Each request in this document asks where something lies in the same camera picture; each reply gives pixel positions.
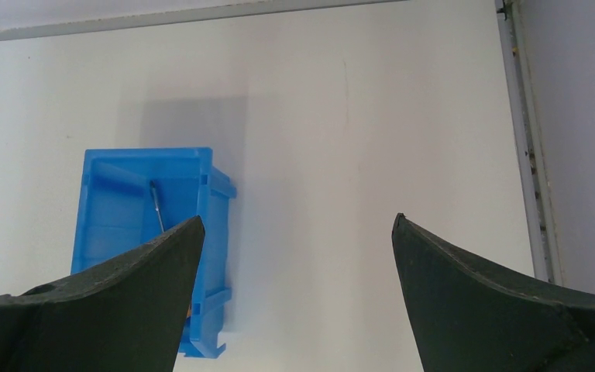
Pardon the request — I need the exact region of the aluminium frame rail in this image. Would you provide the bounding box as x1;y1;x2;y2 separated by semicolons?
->
494;1;564;286
0;0;411;45

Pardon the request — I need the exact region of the orange handled screwdriver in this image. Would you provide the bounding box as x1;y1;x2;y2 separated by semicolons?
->
150;181;165;233

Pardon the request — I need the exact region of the aluminium frame rail right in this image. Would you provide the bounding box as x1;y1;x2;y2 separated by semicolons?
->
494;1;564;286

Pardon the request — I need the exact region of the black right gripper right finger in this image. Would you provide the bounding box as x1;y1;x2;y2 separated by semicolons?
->
392;214;595;371

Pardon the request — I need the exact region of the blue plastic bin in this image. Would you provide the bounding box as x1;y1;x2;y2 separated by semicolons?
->
71;147;236;359

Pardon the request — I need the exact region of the aluminium frame rail back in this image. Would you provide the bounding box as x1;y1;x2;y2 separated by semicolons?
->
0;0;411;45

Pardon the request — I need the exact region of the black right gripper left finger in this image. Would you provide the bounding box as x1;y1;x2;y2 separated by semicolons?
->
0;217;205;371

